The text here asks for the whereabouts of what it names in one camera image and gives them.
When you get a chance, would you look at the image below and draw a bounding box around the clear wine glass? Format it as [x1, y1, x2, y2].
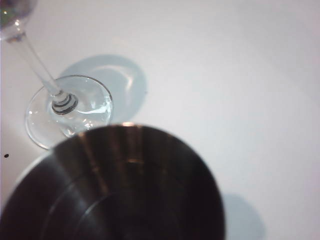
[0, 0, 114, 151]

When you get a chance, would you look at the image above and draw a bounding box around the gold double cone jigger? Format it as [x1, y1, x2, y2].
[0, 122, 227, 240]

